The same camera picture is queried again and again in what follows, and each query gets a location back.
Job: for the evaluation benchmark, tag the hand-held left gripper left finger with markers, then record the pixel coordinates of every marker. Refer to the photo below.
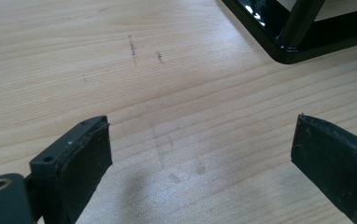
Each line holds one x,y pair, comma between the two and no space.
80,165

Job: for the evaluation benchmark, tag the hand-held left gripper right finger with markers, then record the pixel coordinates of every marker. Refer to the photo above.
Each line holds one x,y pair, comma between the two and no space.
332,165

